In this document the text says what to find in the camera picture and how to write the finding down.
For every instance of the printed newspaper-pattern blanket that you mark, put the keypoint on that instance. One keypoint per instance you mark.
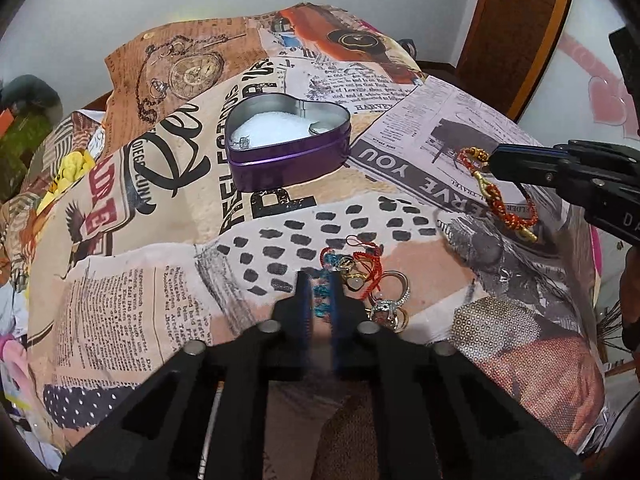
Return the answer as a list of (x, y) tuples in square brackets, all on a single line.
[(165, 240)]

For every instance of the bundle of thin sticks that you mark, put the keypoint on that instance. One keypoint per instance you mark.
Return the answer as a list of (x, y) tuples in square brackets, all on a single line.
[(616, 327)]

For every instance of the yellow cloth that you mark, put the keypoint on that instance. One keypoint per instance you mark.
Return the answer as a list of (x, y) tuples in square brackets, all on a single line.
[(67, 175)]

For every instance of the pink heart wall decoration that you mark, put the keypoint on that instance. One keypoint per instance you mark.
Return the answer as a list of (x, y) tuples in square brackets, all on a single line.
[(602, 92)]

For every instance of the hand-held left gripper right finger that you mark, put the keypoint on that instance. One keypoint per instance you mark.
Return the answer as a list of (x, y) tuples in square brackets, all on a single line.
[(336, 310)]

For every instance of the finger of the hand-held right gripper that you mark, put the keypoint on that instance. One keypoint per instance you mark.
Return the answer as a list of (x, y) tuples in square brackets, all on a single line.
[(520, 165)]

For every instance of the green cloth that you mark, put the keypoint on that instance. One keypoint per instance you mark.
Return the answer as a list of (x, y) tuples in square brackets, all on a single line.
[(22, 125)]

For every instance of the purple heart-shaped tin box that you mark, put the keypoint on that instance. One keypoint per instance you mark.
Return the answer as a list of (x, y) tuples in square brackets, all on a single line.
[(287, 152)]

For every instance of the brown wooden door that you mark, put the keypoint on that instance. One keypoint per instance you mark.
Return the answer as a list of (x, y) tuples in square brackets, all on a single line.
[(515, 30)]

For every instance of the white foam insert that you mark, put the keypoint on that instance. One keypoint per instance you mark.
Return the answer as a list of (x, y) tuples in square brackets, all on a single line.
[(280, 127)]

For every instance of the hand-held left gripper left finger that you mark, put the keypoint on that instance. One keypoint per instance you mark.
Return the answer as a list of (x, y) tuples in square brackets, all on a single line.
[(304, 305)]

